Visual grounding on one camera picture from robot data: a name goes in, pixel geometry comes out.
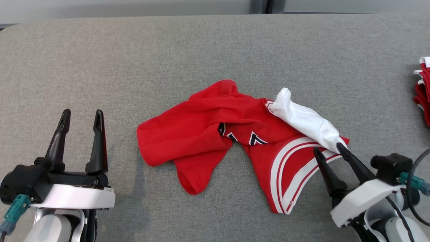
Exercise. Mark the red shorts with white stripe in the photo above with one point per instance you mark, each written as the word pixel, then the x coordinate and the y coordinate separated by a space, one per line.
pixel 425 97

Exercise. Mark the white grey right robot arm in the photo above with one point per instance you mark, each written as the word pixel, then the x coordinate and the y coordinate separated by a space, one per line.
pixel 399 232

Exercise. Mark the grey partition post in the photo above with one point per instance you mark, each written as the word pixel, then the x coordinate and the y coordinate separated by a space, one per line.
pixel 258 6

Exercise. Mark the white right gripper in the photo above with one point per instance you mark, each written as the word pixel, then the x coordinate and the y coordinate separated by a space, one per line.
pixel 362 200

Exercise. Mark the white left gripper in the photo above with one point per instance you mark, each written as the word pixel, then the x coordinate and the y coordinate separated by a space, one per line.
pixel 77 196

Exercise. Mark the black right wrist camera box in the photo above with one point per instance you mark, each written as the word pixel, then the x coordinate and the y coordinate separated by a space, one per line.
pixel 391 168

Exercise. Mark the red basketball jersey white trim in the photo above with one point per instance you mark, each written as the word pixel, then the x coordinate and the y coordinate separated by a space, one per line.
pixel 188 134

